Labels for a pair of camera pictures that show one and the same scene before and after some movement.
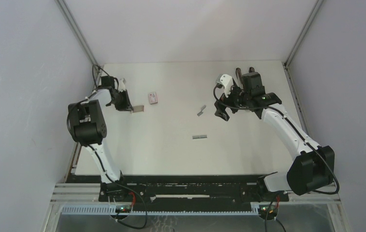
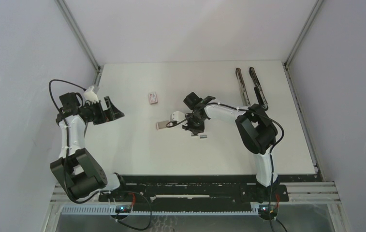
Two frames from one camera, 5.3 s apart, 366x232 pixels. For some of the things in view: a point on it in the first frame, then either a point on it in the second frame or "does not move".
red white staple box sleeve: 153,98 does not move
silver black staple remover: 239,75 does not move
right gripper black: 220,107 → 195,131
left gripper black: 126,106 → 111,113
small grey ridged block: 138,108 → 161,124
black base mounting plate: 189,190 does not move
